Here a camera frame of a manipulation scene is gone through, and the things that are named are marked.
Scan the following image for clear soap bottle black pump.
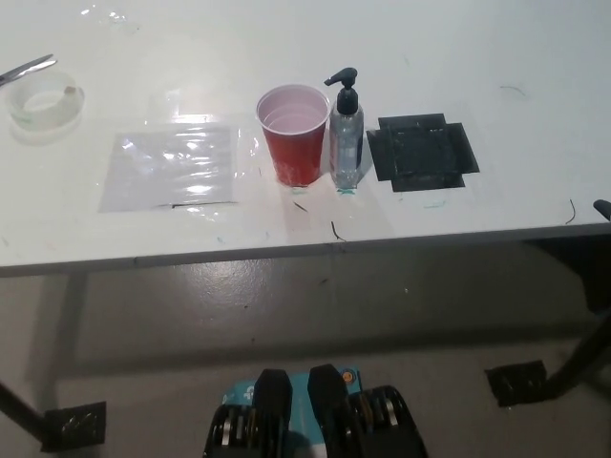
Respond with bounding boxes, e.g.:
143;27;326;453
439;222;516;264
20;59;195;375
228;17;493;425
323;66;367;190

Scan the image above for black teal robot torso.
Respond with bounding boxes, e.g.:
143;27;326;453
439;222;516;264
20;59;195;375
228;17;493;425
202;363;430;458

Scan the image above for black tape square patch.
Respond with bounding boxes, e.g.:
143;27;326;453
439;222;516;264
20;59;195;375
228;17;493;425
365;112;481;194

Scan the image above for red plastic cup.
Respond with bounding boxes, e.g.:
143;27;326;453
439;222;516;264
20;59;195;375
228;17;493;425
255;84;332;188

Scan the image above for glossy grey plastic sheet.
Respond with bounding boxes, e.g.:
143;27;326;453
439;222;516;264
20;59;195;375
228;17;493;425
97;122;240;215

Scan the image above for crumpled clear tape piece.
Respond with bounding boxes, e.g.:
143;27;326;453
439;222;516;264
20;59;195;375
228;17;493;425
78;4;130;28

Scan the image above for clear tape roll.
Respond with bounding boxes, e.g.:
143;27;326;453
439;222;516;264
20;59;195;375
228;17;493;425
8;71;87;133

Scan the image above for silver scissors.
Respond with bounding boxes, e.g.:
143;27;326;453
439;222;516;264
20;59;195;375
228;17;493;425
0;53;58;88

